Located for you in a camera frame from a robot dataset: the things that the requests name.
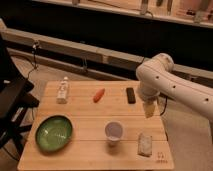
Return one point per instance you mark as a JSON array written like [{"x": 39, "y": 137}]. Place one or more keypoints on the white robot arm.
[{"x": 155, "y": 77}]

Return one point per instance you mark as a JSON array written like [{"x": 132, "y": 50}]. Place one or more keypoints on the orange carrot toy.
[{"x": 99, "y": 94}]

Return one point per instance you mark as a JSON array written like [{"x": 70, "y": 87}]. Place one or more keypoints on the black chair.
[{"x": 15, "y": 99}]

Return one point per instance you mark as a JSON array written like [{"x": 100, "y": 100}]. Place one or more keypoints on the white toy bottle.
[{"x": 63, "y": 90}]

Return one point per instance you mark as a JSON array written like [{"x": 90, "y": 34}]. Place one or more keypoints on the black rectangular block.
[{"x": 130, "y": 95}]

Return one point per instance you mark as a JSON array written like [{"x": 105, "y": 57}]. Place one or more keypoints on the green ceramic bowl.
[{"x": 53, "y": 133}]

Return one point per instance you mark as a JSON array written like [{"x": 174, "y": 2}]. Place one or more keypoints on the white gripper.
[{"x": 149, "y": 108}]

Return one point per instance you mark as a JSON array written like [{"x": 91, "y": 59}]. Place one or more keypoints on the white plastic cup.
[{"x": 113, "y": 132}]

